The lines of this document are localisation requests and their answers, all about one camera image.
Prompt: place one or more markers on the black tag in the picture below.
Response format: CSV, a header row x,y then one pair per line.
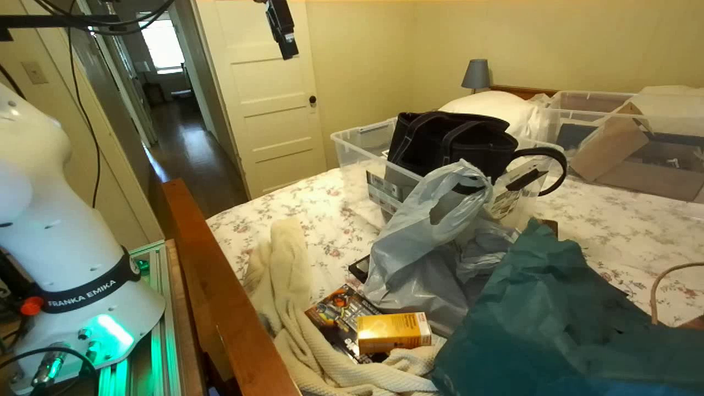
x,y
359,269

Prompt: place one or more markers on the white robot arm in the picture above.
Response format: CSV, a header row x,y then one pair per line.
x,y
93,303

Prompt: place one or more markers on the yellow cardboard box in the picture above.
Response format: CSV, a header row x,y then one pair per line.
x,y
383,333

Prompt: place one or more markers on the brown cardboard box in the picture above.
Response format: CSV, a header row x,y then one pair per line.
x,y
605,147

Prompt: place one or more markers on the black handbag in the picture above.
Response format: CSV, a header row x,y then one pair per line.
x,y
424,140

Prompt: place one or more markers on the cream white towel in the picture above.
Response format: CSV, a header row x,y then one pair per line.
x,y
279,280

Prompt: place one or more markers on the grey plastic bag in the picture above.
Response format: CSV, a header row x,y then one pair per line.
x,y
438,247

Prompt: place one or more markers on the orange razor blade package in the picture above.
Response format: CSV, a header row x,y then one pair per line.
x,y
335,315

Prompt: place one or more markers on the white panel door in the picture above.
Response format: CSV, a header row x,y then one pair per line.
x,y
270,101

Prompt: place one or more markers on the grey table lamp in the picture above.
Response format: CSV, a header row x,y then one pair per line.
x,y
479,75

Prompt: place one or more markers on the white pillow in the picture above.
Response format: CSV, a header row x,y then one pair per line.
x,y
524,116

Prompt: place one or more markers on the wooden bed footboard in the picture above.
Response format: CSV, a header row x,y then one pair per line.
x,y
228,325

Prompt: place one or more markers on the teal green cloth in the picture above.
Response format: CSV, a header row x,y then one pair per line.
x,y
547,323

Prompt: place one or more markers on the floral bed sheet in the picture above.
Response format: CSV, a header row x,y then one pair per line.
x,y
647,247

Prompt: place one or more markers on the black overhead camera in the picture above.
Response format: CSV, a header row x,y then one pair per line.
x,y
282,26

